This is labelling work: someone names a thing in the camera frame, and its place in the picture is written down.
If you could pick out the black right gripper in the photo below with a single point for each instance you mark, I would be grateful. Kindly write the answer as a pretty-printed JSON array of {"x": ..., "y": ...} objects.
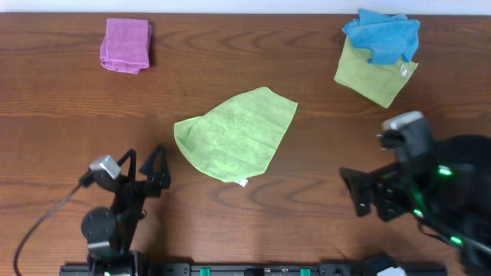
[{"x": 382, "y": 180}]

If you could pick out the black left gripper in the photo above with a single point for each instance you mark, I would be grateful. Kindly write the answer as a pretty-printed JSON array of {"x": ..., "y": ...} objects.
[{"x": 151, "y": 189}]

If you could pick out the light green cloth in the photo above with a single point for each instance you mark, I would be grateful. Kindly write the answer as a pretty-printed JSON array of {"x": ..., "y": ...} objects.
[{"x": 237, "y": 139}]

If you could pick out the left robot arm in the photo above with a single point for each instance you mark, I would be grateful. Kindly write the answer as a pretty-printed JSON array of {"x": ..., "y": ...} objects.
[{"x": 109, "y": 231}]

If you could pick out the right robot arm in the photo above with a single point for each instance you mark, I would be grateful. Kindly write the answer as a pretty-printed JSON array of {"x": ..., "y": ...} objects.
[{"x": 444, "y": 185}]

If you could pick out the olive green cloth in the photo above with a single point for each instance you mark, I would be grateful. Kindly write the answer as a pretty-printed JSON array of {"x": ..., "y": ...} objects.
[{"x": 378, "y": 83}]

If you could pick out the folded pink cloth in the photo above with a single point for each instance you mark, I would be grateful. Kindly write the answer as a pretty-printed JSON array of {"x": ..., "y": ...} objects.
[{"x": 126, "y": 45}]

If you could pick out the crumpled blue cloth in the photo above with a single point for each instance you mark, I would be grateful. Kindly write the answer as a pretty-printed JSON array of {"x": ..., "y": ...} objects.
[{"x": 388, "y": 37}]

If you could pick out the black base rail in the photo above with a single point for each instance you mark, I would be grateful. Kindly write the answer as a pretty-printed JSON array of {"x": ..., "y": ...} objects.
[{"x": 183, "y": 269}]

